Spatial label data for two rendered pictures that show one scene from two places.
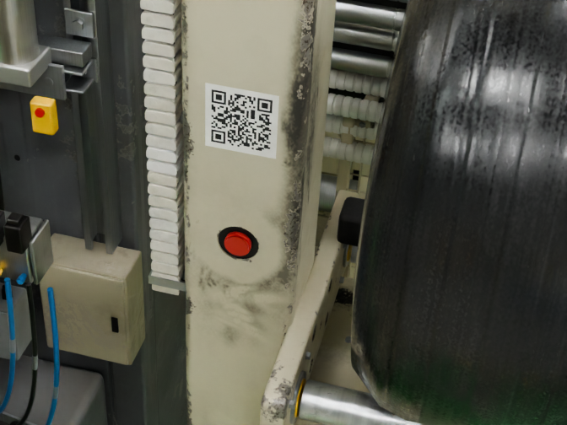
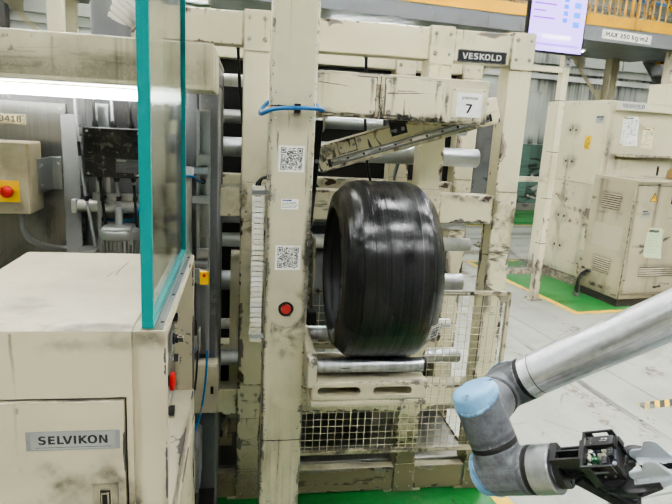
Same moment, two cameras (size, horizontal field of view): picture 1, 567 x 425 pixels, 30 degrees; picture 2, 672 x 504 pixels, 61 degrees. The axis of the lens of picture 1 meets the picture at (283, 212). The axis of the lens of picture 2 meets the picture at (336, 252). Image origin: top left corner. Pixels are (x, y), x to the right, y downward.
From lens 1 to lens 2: 0.91 m
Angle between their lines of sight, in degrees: 32
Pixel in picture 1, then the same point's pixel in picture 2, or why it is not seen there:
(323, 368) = not seen: hidden behind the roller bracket
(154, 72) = (255, 246)
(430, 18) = (352, 204)
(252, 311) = (291, 339)
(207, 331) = (273, 354)
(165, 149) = (257, 276)
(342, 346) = not seen: hidden behind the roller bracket
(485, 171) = (381, 236)
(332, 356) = not seen: hidden behind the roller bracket
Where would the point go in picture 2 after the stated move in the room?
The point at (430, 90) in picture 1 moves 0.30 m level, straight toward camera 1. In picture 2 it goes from (360, 219) to (394, 242)
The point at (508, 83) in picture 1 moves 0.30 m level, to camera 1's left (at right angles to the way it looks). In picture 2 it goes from (380, 214) to (277, 214)
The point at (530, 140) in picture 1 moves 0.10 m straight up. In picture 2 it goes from (391, 227) to (394, 191)
